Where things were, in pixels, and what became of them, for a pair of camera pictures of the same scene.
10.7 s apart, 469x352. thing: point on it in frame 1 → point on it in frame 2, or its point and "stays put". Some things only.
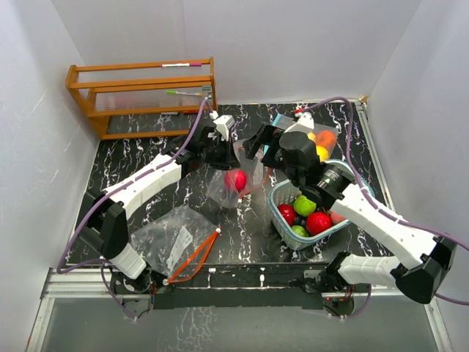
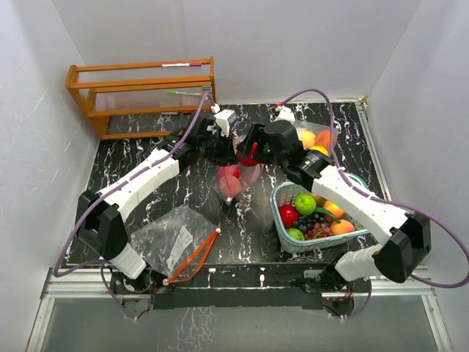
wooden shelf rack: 143,88 stays put
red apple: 288,212 → 250,160
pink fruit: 336,218 → 229,185
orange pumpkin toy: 325,138 stays put
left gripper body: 218,155 stays put
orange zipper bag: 175,243 stays put
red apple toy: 317,222 → 289,215
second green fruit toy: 304,206 stays put
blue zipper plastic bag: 325,137 stays put
